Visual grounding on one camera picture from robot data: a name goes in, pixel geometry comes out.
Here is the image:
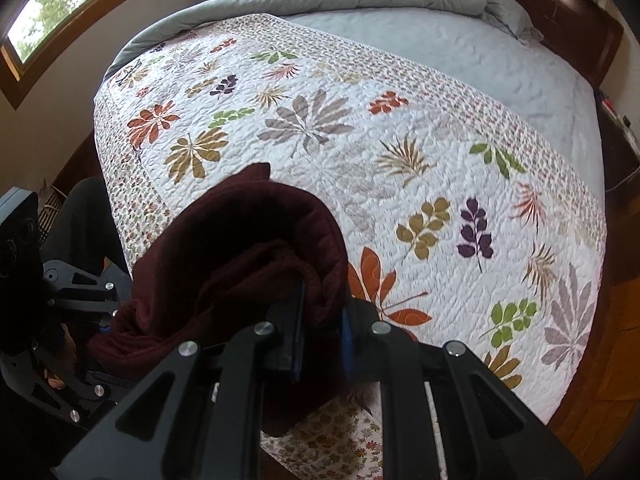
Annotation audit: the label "person's leg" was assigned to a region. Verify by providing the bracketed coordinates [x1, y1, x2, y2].
[42, 177, 134, 287]

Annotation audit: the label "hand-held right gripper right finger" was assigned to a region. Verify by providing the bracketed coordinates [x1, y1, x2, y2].
[342, 297, 584, 480]

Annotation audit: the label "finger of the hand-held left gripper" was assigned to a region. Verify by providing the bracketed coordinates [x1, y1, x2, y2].
[41, 259, 132, 313]
[27, 352, 135, 428]

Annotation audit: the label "wooden framed window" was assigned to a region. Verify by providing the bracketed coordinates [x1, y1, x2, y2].
[0, 0, 194, 111]

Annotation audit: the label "person's left hand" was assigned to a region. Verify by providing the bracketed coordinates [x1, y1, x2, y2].
[47, 324, 80, 392]

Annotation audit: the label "dark wooden nightstand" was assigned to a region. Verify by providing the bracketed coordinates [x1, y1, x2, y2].
[596, 87, 640, 197]

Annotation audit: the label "floral quilted bedspread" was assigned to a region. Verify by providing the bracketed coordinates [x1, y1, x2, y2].
[92, 14, 609, 480]

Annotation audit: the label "maroon pants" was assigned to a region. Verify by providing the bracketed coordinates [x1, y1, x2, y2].
[89, 161, 373, 437]

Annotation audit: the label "light blue pillow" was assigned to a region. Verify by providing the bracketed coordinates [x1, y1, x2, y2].
[484, 0, 544, 44]

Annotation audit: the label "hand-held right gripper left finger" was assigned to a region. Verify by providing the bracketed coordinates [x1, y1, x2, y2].
[57, 280, 307, 480]

